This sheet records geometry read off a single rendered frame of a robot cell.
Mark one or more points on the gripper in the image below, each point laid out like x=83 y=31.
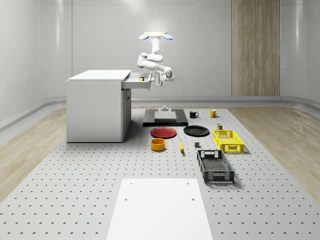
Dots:
x=159 y=78

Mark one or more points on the puzzle cube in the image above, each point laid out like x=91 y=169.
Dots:
x=141 y=78

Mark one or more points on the white drawer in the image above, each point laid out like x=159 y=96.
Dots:
x=135 y=85

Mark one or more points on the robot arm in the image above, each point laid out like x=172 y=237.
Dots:
x=150 y=63

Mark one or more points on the black mug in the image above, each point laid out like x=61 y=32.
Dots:
x=193 y=115

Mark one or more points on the red plate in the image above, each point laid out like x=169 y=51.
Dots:
x=163 y=132

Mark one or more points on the black plate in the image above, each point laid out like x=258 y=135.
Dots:
x=196 y=131

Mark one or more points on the yellow mug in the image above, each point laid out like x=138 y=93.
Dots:
x=213 y=113

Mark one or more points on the yellow bowl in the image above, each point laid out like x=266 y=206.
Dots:
x=158 y=146

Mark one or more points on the banana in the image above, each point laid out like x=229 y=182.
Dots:
x=181 y=146

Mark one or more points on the white cabinet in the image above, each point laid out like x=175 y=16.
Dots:
x=95 y=110

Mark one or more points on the grey cube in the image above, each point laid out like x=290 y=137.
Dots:
x=197 y=145

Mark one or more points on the flat-sided can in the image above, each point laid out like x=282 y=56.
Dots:
x=219 y=126

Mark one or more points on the yellow basket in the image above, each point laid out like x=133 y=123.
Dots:
x=228 y=147

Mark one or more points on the dark grey basket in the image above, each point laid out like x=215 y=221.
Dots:
x=216 y=176

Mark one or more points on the white board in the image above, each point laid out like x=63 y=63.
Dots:
x=160 y=212

